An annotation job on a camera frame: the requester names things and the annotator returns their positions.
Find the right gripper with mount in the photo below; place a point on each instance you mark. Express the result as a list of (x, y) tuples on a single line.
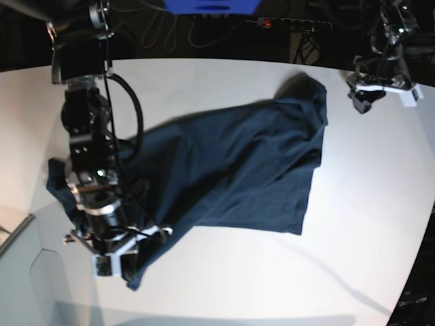
[(117, 255)]

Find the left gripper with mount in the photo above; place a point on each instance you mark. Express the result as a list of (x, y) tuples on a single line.
[(365, 89)]

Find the dark blue t-shirt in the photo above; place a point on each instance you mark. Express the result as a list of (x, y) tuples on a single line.
[(249, 166)]

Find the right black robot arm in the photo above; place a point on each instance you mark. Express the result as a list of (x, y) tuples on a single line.
[(94, 173)]

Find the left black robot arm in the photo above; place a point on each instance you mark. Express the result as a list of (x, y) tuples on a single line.
[(386, 70)]

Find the black power strip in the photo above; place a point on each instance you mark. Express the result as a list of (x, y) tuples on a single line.
[(294, 25)]

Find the blue plastic bin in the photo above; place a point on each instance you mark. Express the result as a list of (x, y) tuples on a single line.
[(194, 7)]

